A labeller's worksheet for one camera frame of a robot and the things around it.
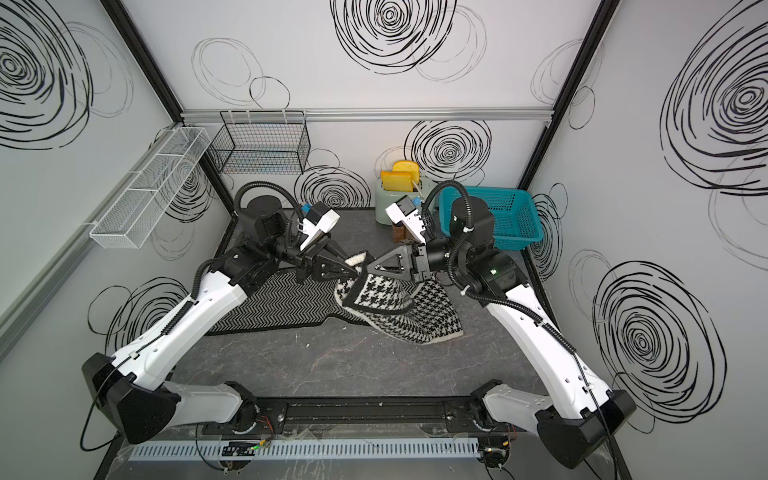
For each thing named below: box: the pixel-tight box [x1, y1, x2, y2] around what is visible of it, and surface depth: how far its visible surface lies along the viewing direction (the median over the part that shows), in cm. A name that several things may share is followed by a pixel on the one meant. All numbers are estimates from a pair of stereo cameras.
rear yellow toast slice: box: [392, 160, 420, 184], surface depth 109 cm
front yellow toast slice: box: [380, 171, 413, 192], surface depth 106 cm
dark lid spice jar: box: [393, 221, 406, 243], surface depth 107 cm
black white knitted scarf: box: [210, 254, 463, 345], surface depth 63 cm
